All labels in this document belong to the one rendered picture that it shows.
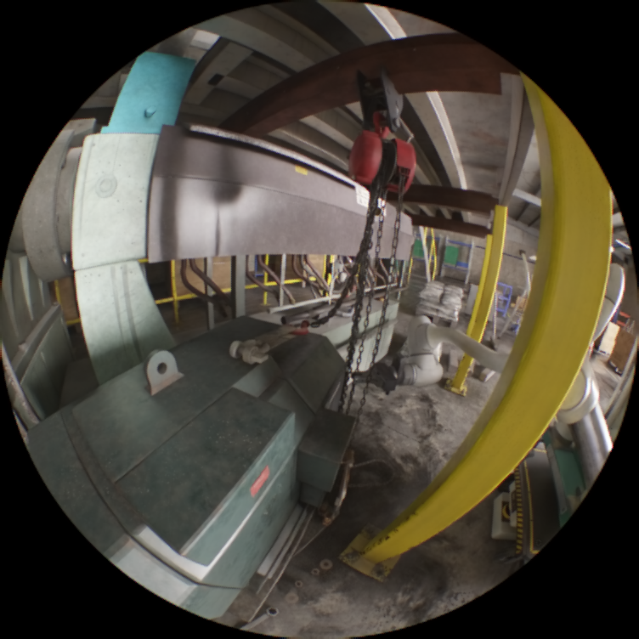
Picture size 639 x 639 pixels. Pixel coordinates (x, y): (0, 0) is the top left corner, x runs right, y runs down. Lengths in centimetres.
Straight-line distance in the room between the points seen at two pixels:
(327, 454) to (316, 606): 83
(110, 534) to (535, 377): 54
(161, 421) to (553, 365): 53
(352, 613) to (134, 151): 175
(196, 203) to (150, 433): 67
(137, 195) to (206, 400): 65
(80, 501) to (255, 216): 92
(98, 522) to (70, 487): 8
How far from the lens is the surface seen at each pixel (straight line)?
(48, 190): 72
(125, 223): 79
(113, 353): 87
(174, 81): 101
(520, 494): 127
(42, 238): 74
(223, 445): 29
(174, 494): 27
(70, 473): 41
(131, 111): 92
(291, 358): 51
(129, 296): 81
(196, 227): 79
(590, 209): 36
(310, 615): 111
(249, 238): 88
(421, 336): 90
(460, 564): 133
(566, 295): 33
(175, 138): 86
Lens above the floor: 110
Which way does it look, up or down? 20 degrees down
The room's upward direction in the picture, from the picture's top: 6 degrees clockwise
